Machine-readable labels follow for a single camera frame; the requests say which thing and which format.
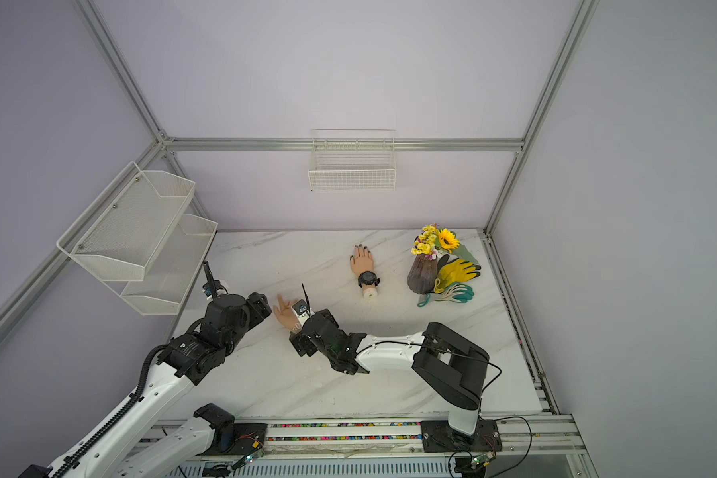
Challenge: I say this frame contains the mannequin hand with white band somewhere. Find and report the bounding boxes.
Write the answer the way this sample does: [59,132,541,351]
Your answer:
[273,294,302,334]

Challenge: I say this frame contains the black wrist watch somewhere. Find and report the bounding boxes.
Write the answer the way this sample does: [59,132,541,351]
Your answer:
[358,271,380,288]

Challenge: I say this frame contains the mannequin hand with dark nails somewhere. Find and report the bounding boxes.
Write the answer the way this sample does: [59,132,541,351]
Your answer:
[350,244,380,300]

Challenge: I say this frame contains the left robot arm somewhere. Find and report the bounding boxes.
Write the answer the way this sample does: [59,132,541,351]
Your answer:
[22,293,311,477]

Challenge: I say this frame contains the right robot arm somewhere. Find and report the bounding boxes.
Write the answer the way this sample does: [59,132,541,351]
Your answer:
[290,309,491,436]

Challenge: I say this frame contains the purple glass vase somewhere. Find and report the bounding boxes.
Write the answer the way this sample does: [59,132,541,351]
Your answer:
[406,255,438,295]

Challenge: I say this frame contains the white mesh two-tier shelf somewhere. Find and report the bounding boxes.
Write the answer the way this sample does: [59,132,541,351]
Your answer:
[57,163,217,316]

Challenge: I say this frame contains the artificial flower bouquet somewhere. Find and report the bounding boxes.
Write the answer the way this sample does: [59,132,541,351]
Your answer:
[411,224,479,265]

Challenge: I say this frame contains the teal white work glove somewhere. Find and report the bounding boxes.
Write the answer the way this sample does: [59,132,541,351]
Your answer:
[417,283,474,308]

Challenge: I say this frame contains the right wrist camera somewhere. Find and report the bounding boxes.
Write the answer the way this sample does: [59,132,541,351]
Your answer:
[291,299,313,318]

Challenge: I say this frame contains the white wire wall basket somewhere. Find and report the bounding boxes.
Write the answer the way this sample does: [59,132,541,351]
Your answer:
[308,129,398,192]

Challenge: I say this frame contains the aluminium frame profiles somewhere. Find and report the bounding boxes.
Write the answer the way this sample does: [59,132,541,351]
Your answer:
[0,0,601,455]

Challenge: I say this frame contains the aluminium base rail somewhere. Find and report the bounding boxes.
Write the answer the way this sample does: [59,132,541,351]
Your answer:
[82,414,599,478]

